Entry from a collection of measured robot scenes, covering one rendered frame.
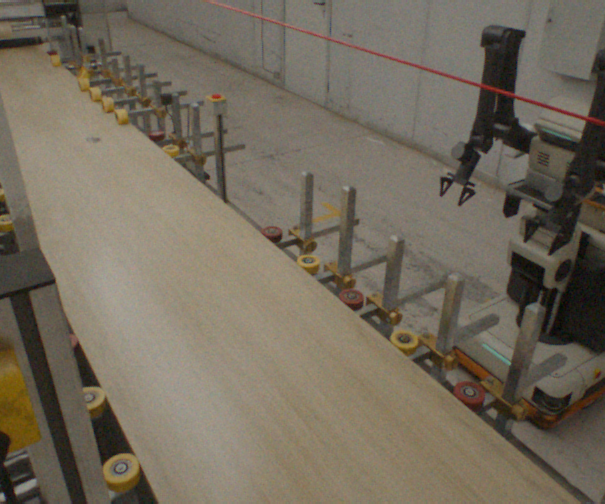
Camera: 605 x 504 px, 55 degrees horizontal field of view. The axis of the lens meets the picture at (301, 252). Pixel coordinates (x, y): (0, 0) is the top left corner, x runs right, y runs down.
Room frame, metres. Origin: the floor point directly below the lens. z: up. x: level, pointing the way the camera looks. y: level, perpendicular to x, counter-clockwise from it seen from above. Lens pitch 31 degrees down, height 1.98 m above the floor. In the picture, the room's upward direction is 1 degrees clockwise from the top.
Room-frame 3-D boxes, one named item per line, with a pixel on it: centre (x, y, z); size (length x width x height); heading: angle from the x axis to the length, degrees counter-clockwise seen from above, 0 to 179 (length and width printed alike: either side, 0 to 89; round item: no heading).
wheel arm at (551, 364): (1.21, -0.61, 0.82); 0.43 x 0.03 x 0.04; 124
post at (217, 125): (2.58, 0.39, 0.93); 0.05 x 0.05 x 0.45; 34
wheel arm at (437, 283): (1.62, -0.33, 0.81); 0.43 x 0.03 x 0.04; 124
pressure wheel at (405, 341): (1.30, -0.30, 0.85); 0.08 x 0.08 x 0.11
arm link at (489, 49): (2.10, -0.67, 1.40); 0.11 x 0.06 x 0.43; 34
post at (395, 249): (1.55, -0.29, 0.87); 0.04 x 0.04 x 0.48; 34
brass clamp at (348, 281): (1.78, -0.14, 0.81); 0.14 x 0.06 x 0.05; 34
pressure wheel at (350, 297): (1.51, -0.16, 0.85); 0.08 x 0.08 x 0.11
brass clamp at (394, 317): (1.57, -0.28, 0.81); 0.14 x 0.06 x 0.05; 34
